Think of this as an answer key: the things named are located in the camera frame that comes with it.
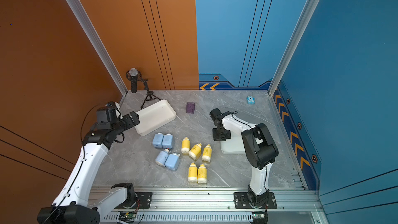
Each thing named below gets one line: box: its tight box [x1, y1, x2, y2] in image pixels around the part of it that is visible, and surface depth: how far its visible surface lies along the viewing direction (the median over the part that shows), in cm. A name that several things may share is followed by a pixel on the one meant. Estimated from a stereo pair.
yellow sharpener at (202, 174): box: [197, 163, 207, 184], surface depth 76 cm
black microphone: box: [125, 67, 142, 94], surface depth 101 cm
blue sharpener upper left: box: [151, 132, 164, 148], surface depth 89 cm
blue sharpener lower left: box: [154, 148, 170, 166], surface depth 81 cm
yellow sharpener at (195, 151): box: [188, 143, 203, 161], surface depth 84 cm
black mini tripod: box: [140, 78, 162, 109], surface depth 111 cm
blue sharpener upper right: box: [162, 133, 174, 149], surface depth 88 cm
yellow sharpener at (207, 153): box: [202, 144, 212, 163], surface depth 82 cm
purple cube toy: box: [185, 101, 196, 114], surface depth 107 cm
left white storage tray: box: [134, 99, 177, 137], surface depth 108 cm
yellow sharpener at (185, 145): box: [180, 136, 191, 154], surface depth 86 cm
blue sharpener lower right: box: [164, 152, 181, 171], surface depth 81 cm
